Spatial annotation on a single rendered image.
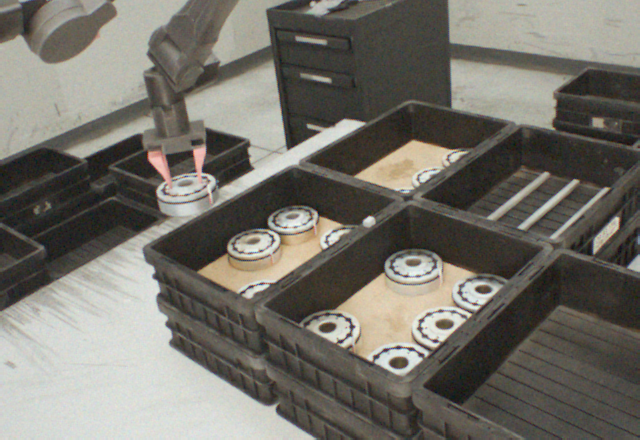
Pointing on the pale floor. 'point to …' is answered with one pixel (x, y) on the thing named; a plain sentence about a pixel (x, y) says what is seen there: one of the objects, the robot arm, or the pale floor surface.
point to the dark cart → (360, 54)
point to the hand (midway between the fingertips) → (184, 180)
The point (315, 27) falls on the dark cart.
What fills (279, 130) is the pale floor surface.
